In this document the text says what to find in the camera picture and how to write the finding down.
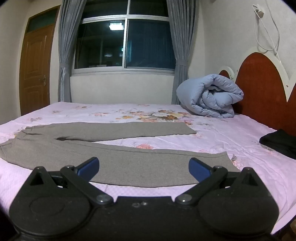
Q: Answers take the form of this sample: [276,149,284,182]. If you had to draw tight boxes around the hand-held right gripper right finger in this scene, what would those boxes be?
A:
[174,158,263,206]

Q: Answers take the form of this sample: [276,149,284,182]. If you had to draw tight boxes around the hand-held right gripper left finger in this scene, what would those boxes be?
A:
[29,157,114,206]

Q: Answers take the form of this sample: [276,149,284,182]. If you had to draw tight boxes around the grey pants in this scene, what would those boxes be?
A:
[0,122,240,188]

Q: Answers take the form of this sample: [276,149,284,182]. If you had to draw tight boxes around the bed with pink floral sheet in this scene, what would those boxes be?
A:
[0,101,296,235]

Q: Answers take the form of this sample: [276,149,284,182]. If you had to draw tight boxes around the light blue folded duvet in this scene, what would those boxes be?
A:
[176,74,244,119]

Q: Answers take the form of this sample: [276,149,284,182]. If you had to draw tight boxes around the black folded cloth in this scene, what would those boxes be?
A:
[259,129,296,160]

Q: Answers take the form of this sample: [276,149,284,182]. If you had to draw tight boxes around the red and white headboard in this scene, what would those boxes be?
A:
[217,46,296,137]

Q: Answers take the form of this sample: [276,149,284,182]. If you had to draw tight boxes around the brown wooden door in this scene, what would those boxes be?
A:
[19,5,61,116]

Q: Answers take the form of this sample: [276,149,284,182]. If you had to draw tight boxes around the grey curtain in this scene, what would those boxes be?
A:
[166,0,200,105]
[57,0,87,103]

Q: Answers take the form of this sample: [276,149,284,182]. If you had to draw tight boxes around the sliding glass window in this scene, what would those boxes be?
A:
[70,0,176,75]

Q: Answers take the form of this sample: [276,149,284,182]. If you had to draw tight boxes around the white charging cable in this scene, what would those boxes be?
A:
[254,0,290,87]

